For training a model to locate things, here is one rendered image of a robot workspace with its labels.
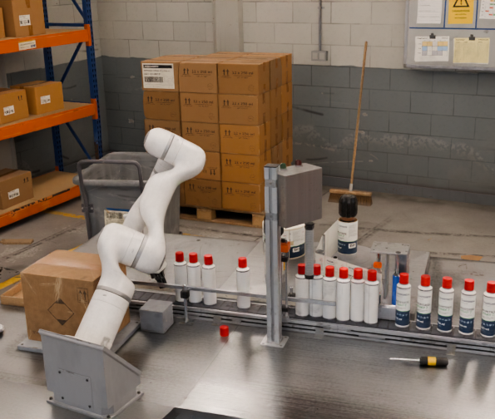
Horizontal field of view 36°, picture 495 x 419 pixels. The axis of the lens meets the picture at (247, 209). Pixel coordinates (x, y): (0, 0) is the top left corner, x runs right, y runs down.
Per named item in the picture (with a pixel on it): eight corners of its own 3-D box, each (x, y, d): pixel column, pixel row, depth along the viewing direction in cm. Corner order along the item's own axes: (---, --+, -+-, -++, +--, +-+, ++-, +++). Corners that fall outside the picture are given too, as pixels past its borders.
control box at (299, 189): (322, 219, 269) (322, 167, 263) (285, 229, 259) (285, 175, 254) (303, 212, 277) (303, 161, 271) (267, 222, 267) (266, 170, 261)
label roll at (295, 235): (310, 257, 343) (310, 227, 339) (267, 261, 340) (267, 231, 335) (299, 242, 362) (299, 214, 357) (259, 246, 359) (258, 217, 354)
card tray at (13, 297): (95, 287, 330) (94, 278, 329) (64, 312, 307) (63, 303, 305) (36, 280, 339) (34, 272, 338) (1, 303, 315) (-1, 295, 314)
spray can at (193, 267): (204, 299, 303) (201, 251, 297) (199, 304, 298) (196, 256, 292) (191, 298, 305) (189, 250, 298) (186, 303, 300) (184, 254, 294)
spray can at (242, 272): (252, 304, 297) (250, 256, 291) (248, 310, 292) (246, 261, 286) (240, 303, 299) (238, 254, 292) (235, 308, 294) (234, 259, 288)
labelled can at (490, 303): (495, 332, 270) (500, 279, 263) (495, 339, 265) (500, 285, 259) (480, 331, 271) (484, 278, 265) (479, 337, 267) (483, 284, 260)
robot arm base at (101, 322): (128, 365, 241) (150, 312, 248) (89, 342, 228) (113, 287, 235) (89, 357, 253) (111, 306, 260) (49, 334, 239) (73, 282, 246)
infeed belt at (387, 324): (497, 341, 272) (497, 331, 271) (497, 352, 265) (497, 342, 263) (89, 293, 321) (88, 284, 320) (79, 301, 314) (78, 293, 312)
